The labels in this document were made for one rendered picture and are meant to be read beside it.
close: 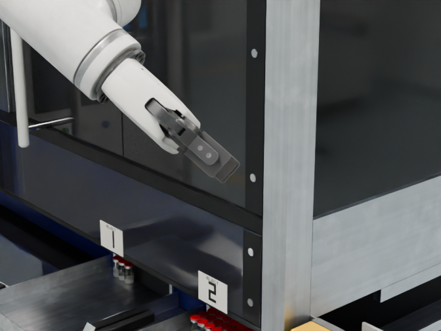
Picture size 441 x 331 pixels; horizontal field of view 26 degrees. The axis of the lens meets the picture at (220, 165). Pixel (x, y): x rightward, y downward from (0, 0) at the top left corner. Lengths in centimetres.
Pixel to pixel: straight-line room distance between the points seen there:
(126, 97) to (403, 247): 98
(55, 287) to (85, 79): 118
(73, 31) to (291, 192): 66
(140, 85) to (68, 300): 116
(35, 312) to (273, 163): 72
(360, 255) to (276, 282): 20
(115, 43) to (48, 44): 8
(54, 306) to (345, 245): 69
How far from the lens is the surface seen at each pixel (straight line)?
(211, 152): 100
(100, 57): 105
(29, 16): 109
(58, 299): 214
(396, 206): 184
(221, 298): 182
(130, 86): 103
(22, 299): 216
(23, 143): 219
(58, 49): 107
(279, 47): 155
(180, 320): 199
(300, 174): 161
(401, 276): 193
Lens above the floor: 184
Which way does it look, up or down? 19 degrees down
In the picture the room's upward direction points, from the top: straight up
